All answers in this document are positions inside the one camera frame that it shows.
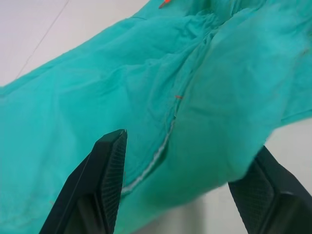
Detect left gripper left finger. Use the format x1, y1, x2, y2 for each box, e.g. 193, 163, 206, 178
38, 128, 128, 234

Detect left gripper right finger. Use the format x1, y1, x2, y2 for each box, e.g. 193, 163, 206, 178
227, 145, 312, 234

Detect green shorts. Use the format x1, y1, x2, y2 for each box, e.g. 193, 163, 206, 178
0, 0, 312, 234

